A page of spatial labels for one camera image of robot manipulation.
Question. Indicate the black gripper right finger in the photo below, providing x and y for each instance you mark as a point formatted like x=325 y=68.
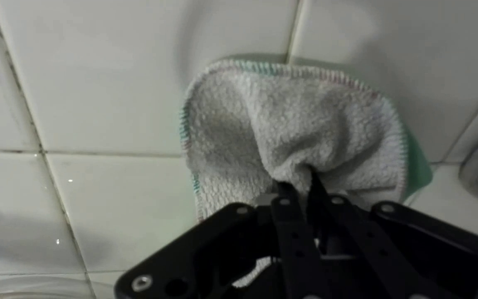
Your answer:
x=393 y=249

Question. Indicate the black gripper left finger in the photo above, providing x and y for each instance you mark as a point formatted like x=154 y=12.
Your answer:
x=249 y=243

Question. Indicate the white towel with green edge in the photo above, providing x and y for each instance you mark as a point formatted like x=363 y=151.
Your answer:
x=305 y=121

